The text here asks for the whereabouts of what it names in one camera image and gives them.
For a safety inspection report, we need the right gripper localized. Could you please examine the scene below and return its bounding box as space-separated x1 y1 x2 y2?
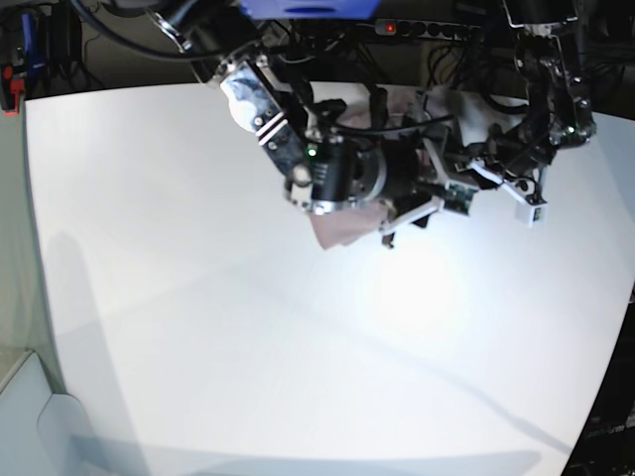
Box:
381 123 477 249

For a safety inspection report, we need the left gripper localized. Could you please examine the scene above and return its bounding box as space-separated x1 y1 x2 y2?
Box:
450 124 556 191

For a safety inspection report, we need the pink t-shirt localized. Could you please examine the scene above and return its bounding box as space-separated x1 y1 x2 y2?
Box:
308 84 532 252

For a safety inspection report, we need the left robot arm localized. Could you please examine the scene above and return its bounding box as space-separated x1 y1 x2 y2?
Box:
464 1 596 180

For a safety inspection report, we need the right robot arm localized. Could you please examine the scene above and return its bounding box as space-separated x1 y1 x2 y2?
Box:
72 1 478 249

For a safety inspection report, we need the black power strip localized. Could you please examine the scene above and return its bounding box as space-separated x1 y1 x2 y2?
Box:
356 19 480 45

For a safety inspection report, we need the blue box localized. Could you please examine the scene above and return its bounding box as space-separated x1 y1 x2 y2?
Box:
240 0 380 20

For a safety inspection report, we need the red black clamp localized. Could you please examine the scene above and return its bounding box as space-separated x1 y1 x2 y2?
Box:
1 47 27 115

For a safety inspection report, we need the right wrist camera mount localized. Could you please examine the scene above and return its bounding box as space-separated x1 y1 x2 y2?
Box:
378 134 481 249

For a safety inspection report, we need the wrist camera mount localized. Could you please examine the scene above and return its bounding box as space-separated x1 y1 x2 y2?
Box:
378 134 481 249
468 159 548 227

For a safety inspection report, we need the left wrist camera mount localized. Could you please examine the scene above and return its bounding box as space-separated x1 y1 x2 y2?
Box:
468 159 548 227

